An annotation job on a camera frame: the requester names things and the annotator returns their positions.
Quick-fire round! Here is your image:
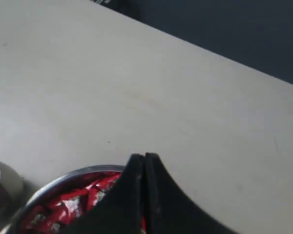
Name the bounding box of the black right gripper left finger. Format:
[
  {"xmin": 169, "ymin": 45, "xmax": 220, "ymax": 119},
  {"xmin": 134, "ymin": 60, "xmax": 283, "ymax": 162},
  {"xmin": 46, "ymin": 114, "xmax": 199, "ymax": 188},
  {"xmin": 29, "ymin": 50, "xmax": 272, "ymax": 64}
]
[{"xmin": 60, "ymin": 154, "xmax": 145, "ymax": 234}]

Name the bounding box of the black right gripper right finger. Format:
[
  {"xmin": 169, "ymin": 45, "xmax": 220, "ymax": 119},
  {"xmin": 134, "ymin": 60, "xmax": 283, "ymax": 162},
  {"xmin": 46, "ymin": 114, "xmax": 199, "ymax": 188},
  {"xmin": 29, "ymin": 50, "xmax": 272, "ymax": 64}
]
[{"xmin": 144, "ymin": 153, "xmax": 235, "ymax": 234}]

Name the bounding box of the pile of red wrapped candies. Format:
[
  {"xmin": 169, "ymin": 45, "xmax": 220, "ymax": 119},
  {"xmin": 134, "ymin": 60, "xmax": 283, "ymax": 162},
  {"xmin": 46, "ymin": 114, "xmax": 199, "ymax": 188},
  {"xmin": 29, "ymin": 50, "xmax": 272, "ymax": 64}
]
[{"xmin": 16, "ymin": 171, "xmax": 122, "ymax": 234}]

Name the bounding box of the steel bowl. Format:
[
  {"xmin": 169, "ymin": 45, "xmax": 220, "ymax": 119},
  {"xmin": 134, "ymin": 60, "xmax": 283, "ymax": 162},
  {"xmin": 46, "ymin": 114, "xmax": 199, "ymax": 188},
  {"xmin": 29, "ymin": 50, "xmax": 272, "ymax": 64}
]
[{"xmin": 0, "ymin": 165, "xmax": 125, "ymax": 234}]

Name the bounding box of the stainless steel cup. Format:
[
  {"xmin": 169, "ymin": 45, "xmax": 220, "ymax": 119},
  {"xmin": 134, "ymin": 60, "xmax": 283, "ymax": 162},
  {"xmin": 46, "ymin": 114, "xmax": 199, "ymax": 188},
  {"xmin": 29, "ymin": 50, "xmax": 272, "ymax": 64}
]
[{"xmin": 0, "ymin": 161, "xmax": 23, "ymax": 211}]

